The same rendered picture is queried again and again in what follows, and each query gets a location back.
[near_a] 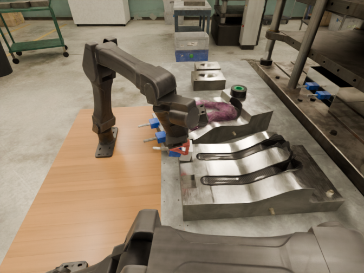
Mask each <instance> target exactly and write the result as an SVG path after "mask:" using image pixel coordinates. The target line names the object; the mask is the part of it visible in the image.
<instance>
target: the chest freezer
mask: <svg viewBox="0 0 364 273"><path fill-rule="evenodd" d="M68 3H69V7H70V10H71V14H72V17H73V20H74V24H77V27H79V24H123V26H124V27H125V26H126V25H125V24H126V23H127V22H129V20H130V19H131V17H130V13H129V5H128V0H68Z"/></svg>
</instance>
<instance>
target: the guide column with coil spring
mask: <svg viewBox="0 0 364 273"><path fill-rule="evenodd" d="M328 1H329V0H317V1H316V4H315V6H314V9H313V13H312V15H311V18H310V21H309V24H308V27H307V30H306V32H305V36H304V39H303V41H302V44H301V47H300V50H299V53H298V56H297V59H296V62H295V65H294V68H293V70H292V73H291V76H290V79H289V82H288V85H287V88H289V89H296V86H297V84H298V81H299V79H300V76H301V73H302V70H303V68H304V65H305V63H306V60H307V57H308V55H309V52H310V49H311V46H312V44H313V41H314V38H315V36H316V33H317V30H318V28H319V25H320V23H321V20H322V17H323V14H324V12H325V9H326V6H327V4H328Z"/></svg>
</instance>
